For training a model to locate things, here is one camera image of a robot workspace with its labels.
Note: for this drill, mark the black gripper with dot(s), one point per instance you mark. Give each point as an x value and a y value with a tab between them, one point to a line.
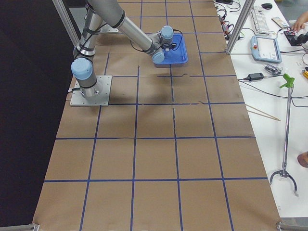
167	46

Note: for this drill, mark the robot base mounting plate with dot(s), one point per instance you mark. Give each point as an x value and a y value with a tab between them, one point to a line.
98	95

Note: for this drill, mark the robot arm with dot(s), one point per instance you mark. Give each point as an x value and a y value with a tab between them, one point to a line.
108	12

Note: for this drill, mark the blue plastic tray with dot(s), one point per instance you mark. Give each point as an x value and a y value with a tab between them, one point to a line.
175	57

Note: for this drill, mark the person hand at desk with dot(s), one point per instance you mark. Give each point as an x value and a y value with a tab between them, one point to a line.
299	24

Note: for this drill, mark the black power brick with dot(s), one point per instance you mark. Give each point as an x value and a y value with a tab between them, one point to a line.
254	77

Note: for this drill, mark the white keyboard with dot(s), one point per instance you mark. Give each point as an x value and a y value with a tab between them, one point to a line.
259	21

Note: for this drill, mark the teach pendant tablet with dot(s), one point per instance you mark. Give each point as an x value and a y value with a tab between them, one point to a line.
265	49

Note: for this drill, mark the black computer mouse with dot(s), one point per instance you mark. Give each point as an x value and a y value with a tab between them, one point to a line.
266	6

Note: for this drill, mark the smartphone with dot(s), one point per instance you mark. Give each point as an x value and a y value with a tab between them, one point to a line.
281	23

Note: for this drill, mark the wooden chopstick pair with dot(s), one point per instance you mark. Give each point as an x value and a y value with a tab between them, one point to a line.
259	112

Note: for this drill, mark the aluminium frame post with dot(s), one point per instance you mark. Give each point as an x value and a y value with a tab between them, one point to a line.
67	20
246	8

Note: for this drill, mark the aluminium frame post left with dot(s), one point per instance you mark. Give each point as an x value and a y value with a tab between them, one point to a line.
67	20

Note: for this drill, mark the green handled reacher grabber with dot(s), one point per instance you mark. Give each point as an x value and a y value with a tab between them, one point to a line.
283	171

